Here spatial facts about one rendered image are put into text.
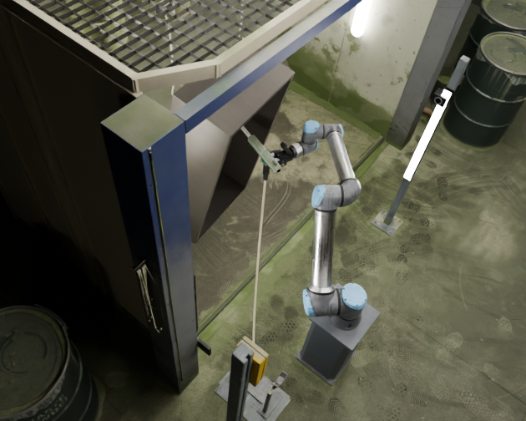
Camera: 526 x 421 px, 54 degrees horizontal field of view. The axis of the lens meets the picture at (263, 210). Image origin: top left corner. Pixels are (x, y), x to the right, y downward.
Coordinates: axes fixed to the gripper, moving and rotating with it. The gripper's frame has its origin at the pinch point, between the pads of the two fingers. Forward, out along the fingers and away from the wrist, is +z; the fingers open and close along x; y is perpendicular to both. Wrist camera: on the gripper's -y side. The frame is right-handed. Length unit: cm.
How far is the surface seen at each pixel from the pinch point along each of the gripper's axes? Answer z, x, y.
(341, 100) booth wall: -159, 96, 91
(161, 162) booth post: 90, -60, -104
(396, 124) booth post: -177, 42, 83
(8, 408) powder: 172, -51, 30
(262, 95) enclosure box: 7, 1, -52
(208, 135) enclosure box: 41, -3, -43
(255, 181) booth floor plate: -43, 61, 106
